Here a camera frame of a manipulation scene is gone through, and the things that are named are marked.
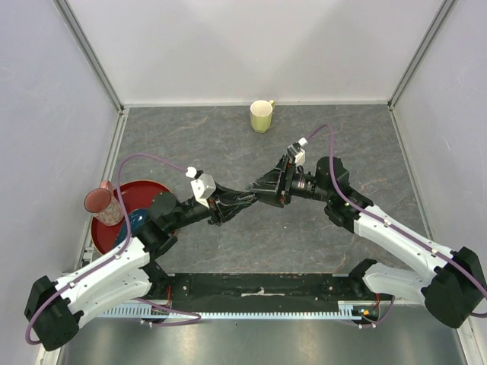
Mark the slotted cable duct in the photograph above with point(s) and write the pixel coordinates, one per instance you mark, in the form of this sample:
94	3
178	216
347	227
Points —
149	313

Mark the blue plate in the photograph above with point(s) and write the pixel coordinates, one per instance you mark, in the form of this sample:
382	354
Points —
136	220

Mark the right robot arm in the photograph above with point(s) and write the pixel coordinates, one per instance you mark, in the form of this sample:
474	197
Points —
449	283

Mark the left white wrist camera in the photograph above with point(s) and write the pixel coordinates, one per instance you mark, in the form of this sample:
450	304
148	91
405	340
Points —
203	186

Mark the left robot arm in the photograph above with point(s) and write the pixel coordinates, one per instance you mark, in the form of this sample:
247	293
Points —
57	310

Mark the yellow-green mug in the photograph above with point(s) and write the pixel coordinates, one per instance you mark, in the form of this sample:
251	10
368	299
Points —
261	115

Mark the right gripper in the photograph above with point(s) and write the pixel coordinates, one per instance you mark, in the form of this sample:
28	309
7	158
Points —
275	184

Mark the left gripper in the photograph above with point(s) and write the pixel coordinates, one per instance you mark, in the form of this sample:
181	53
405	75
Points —
224	204

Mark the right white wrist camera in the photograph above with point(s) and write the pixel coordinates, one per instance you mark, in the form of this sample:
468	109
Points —
296	152

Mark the red round tray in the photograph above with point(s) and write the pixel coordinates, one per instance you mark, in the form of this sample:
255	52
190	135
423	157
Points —
136	194

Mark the pink floral mug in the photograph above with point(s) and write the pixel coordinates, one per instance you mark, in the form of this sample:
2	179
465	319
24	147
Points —
103	205

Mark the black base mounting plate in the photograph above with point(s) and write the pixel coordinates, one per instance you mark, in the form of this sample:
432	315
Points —
189	286

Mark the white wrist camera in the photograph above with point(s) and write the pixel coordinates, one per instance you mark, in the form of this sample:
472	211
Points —
203	186
296	152

